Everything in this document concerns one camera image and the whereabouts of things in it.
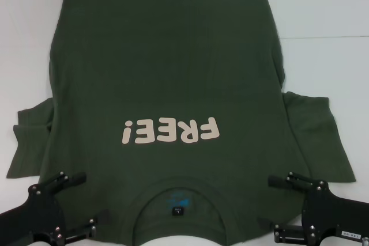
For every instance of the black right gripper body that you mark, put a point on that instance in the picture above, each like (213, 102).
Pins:
(323, 211)

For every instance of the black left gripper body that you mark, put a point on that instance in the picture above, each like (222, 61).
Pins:
(43, 208)

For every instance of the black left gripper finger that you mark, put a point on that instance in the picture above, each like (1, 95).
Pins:
(76, 177)
(80, 230)

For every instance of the dark green FREE! t-shirt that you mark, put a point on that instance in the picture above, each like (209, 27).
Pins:
(173, 70)

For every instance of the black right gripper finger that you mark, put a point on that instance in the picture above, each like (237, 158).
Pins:
(278, 181)
(288, 233)

